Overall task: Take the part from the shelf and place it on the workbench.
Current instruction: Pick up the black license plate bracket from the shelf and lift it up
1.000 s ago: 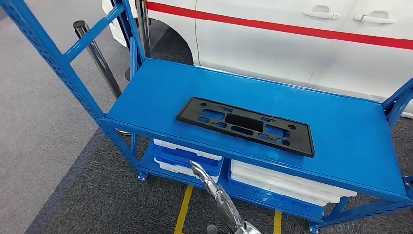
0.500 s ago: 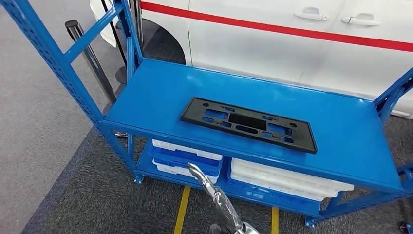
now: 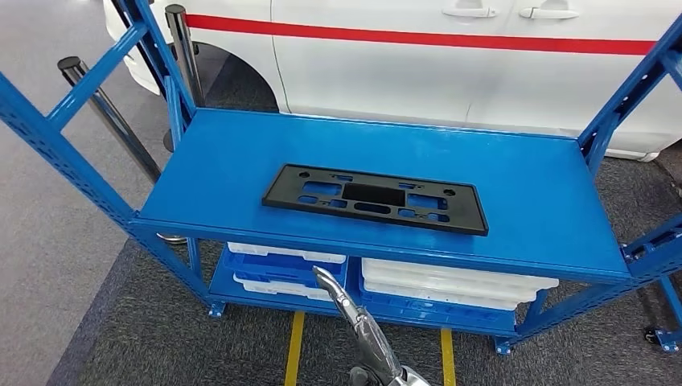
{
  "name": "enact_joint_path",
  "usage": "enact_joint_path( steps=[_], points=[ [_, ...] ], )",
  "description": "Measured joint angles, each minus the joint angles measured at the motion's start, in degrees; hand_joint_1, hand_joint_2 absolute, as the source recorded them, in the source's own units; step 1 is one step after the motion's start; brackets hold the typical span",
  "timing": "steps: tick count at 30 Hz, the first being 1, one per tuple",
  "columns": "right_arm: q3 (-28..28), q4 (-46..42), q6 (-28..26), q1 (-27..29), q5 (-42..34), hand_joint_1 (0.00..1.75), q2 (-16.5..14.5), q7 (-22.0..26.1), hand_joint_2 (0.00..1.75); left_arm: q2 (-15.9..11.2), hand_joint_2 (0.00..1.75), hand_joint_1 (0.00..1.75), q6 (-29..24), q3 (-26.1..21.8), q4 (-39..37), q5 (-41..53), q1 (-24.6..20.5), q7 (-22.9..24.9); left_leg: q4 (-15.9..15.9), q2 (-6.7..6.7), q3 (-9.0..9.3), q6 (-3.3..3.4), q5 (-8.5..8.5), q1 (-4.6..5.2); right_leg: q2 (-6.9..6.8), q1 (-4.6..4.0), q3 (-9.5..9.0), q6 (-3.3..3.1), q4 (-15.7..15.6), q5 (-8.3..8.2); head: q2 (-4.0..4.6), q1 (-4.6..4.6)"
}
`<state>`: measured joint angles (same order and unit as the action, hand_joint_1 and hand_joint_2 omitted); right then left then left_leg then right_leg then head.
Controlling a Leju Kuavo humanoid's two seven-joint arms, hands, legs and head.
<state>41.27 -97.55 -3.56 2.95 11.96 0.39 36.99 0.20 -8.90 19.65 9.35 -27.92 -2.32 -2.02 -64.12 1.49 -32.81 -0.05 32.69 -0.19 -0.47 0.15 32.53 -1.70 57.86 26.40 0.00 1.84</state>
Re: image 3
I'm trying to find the white car with red stripe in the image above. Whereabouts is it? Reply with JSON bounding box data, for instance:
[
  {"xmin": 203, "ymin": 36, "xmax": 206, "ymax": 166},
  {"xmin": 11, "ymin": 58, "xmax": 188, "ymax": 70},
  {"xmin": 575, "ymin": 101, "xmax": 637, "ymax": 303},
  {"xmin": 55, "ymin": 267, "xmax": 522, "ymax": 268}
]
[{"xmin": 102, "ymin": 0, "xmax": 682, "ymax": 162}]

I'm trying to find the chrome stanchion post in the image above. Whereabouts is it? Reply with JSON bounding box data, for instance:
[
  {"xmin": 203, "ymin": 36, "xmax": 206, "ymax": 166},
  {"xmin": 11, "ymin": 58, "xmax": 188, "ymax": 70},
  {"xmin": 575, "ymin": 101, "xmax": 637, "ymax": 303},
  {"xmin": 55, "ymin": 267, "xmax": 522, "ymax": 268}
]
[
  {"xmin": 163, "ymin": 4, "xmax": 206, "ymax": 153},
  {"xmin": 57, "ymin": 55, "xmax": 187, "ymax": 246}
]

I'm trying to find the large white plastic bin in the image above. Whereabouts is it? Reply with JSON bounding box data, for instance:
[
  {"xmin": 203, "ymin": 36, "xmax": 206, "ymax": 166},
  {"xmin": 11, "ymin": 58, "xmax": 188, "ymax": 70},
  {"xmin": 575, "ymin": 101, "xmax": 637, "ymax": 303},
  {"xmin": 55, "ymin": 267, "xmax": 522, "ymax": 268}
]
[
  {"xmin": 362, "ymin": 277, "xmax": 536, "ymax": 312},
  {"xmin": 361, "ymin": 258, "xmax": 561, "ymax": 291}
]

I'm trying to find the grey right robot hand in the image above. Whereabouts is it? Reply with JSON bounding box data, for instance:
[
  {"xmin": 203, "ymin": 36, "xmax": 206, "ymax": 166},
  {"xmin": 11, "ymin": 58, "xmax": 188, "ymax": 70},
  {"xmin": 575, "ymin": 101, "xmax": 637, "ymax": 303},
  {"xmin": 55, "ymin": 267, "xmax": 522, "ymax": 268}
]
[{"xmin": 311, "ymin": 266, "xmax": 403, "ymax": 386}]

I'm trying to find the large blue plastic bin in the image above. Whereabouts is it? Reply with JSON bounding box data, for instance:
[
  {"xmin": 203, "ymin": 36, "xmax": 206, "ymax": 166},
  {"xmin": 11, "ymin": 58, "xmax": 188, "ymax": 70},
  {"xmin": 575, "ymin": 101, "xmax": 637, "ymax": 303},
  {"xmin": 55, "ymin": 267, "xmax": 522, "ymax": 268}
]
[{"xmin": 358, "ymin": 287, "xmax": 518, "ymax": 331}]

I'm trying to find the black plastic plate frame part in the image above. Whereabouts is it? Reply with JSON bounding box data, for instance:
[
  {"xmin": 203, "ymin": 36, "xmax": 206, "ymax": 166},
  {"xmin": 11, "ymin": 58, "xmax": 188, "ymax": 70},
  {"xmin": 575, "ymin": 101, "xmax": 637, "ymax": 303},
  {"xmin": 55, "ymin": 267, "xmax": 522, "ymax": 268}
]
[{"xmin": 261, "ymin": 163, "xmax": 490, "ymax": 237}]

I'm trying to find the small blue plastic bin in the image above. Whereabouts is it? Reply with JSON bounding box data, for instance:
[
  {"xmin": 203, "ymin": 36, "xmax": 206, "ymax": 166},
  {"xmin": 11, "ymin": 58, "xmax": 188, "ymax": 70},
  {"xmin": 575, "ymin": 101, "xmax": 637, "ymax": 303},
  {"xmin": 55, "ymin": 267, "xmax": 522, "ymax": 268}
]
[{"xmin": 220, "ymin": 247, "xmax": 350, "ymax": 289}]

